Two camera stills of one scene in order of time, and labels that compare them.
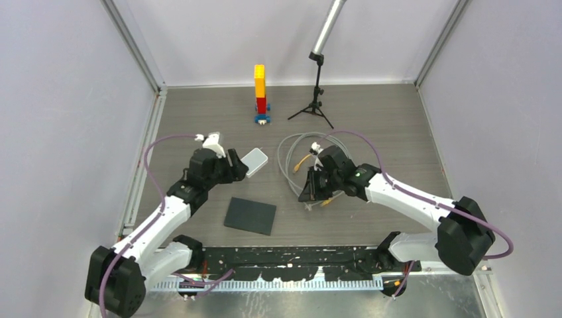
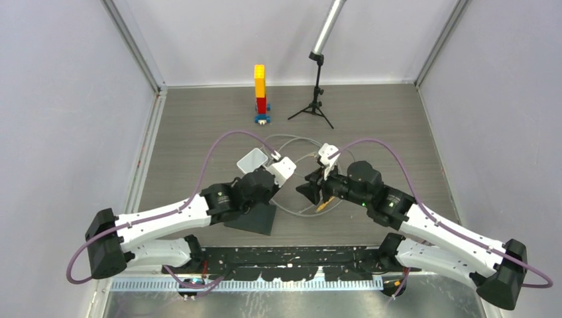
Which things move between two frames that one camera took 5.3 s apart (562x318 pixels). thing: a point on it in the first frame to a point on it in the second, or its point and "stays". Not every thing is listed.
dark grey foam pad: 250,215 stays
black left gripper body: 223,173 to 269,195
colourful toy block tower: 262,106 stays
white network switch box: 255,159 stays
